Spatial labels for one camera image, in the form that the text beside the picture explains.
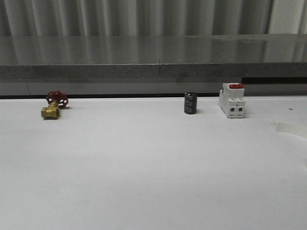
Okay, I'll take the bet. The black cylindrical capacitor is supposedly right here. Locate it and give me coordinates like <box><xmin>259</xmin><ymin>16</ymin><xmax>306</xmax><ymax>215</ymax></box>
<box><xmin>184</xmin><ymin>92</ymin><xmax>198</xmax><ymax>115</ymax></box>

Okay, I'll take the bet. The white circuit breaker red switch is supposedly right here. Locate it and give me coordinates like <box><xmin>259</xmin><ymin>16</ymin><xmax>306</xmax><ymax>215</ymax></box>
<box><xmin>219</xmin><ymin>83</ymin><xmax>246</xmax><ymax>118</ymax></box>

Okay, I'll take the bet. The white half pipe clamp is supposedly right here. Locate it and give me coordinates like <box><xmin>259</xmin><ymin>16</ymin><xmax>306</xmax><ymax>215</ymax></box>
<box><xmin>274</xmin><ymin>120</ymin><xmax>307</xmax><ymax>138</ymax></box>

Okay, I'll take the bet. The grey stone countertop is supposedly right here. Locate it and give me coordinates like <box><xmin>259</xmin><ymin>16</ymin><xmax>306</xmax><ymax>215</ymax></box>
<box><xmin>0</xmin><ymin>34</ymin><xmax>307</xmax><ymax>83</ymax></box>

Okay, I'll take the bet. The brass valve red handwheel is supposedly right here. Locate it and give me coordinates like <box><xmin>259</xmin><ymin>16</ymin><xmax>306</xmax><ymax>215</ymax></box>
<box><xmin>41</xmin><ymin>91</ymin><xmax>69</xmax><ymax>119</ymax></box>

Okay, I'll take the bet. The grey pleated curtain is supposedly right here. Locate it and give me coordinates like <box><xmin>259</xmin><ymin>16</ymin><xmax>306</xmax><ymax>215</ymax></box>
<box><xmin>0</xmin><ymin>0</ymin><xmax>272</xmax><ymax>36</ymax></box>

